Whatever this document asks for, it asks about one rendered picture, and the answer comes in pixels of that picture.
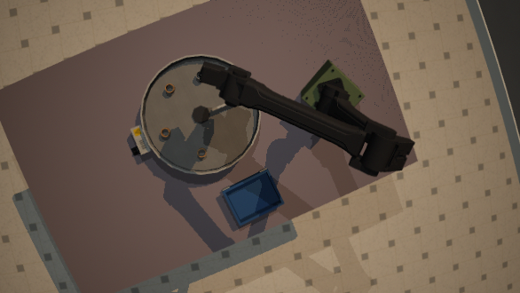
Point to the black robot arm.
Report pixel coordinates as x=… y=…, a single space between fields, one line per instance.
x=381 y=152

